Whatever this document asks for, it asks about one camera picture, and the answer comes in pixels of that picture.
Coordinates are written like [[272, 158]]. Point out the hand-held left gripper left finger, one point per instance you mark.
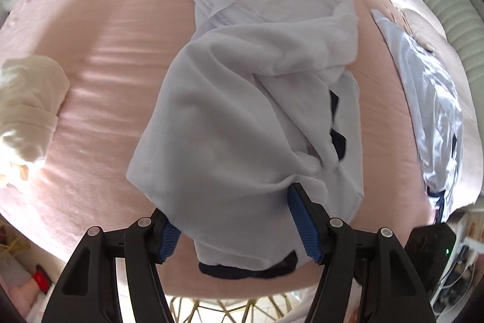
[[168, 241]]

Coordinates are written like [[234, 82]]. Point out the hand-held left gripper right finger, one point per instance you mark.
[[304, 228]]

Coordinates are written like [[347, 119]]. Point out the white t-shirt navy trim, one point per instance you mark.
[[211, 99]]

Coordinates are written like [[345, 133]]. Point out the shiny white satin garment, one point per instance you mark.
[[427, 92]]

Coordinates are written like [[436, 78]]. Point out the white bedside table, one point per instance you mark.
[[459, 270]]

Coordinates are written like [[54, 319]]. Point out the small red object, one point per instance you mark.
[[41, 279]]

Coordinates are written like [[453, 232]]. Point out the cream folded garment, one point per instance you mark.
[[26, 99]]

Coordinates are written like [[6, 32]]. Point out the pink round bed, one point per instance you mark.
[[94, 24]]

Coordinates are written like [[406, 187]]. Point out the grey padded headboard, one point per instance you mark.
[[453, 5]]

